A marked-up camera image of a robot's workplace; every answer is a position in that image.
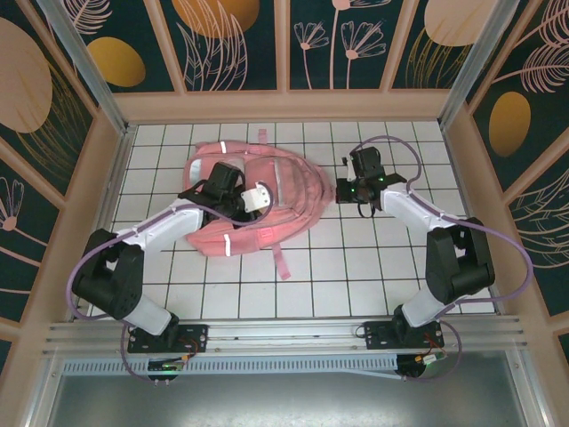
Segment pink student backpack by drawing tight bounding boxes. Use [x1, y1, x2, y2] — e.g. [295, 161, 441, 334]
[184, 128, 337, 281]

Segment grey metal sheet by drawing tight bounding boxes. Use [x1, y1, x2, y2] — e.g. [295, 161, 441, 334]
[44, 373, 539, 427]

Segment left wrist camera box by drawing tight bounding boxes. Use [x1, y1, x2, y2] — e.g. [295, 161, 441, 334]
[239, 184, 272, 213]

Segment aluminium side rail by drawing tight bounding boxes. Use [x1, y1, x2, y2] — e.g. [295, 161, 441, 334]
[66, 126, 137, 321]
[439, 124, 503, 317]

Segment wall panel pink flowers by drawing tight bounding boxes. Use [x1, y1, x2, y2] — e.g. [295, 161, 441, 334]
[284, 0, 404, 93]

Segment wall panel orange circle leaves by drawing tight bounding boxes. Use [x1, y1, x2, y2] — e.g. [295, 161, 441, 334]
[148, 0, 285, 94]

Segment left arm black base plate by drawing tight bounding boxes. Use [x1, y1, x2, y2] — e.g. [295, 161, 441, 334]
[127, 323, 210, 355]

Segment wall panel oval and fern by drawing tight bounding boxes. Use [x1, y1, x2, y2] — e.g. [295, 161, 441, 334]
[464, 0, 569, 192]

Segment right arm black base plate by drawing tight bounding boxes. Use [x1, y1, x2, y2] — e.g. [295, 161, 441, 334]
[364, 319, 445, 352]

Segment aluminium mounting rail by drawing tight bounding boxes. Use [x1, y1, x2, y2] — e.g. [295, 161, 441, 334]
[44, 314, 528, 357]

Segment aluminium corner post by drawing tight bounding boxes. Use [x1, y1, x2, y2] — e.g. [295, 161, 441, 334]
[437, 0, 521, 130]
[37, 0, 130, 134]

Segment wall panel with yellow oval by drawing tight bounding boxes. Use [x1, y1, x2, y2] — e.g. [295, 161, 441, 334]
[57, 0, 186, 94]

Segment wall panel beige circle feathers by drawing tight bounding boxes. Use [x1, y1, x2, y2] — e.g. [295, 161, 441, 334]
[389, 0, 499, 90]

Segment wall panel fern leaves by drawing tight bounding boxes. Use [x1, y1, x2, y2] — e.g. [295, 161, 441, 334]
[504, 164, 569, 319]

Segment grey slotted cable duct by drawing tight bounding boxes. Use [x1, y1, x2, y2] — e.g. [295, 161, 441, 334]
[61, 353, 401, 380]

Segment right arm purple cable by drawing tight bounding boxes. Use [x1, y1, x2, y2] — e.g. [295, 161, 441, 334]
[353, 134, 534, 383]

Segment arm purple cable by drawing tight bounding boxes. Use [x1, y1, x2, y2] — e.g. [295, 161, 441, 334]
[66, 180, 272, 384]
[353, 134, 534, 383]

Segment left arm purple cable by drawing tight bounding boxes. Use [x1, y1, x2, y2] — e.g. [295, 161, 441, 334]
[66, 180, 272, 384]

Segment wall panel single flower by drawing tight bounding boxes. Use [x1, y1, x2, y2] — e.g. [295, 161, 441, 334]
[0, 137, 68, 324]

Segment wall panel large beige circle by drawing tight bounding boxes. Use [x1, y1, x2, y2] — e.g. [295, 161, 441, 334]
[0, 0, 99, 201]

